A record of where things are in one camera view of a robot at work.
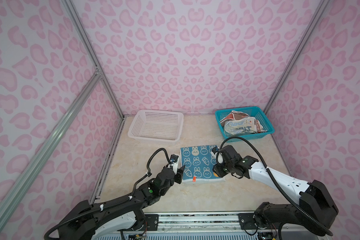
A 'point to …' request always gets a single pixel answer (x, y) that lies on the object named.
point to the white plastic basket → (160, 126)
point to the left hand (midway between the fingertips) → (185, 165)
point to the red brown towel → (234, 115)
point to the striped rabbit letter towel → (243, 125)
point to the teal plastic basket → (255, 111)
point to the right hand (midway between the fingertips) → (215, 167)
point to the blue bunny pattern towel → (198, 164)
